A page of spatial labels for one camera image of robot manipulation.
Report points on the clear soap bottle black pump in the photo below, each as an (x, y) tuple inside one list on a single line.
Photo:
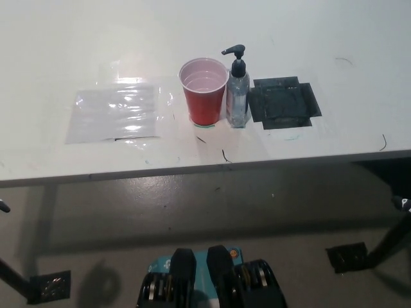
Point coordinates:
[(237, 93)]

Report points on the red plastic cup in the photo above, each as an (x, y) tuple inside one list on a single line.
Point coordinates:
[(205, 104)]

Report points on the clear plastic sheet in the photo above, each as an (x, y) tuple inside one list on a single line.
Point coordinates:
[(114, 112)]

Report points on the black tape patch on table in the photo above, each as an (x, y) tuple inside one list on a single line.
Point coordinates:
[(282, 104)]

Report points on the black table leg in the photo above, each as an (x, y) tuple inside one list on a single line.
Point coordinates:
[(390, 235), (14, 277)]

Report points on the black teal robot torso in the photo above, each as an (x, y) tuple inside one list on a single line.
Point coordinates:
[(220, 282)]

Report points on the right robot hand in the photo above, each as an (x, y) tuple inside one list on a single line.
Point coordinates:
[(403, 203)]

